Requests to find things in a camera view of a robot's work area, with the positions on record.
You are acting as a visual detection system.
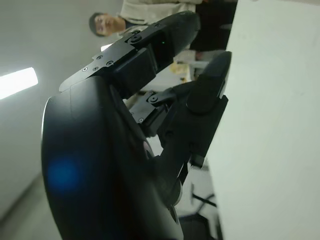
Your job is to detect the ceiling light panel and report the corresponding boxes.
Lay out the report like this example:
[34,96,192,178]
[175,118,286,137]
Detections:
[0,66,39,101]

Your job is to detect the black metal furniture frame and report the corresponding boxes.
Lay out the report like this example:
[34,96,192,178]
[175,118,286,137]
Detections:
[174,174,223,240]

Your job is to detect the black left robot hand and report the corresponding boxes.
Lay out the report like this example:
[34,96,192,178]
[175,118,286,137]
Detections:
[41,11,233,240]

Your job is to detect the person in white jacket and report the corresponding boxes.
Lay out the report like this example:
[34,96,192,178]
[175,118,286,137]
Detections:
[88,0,238,61]

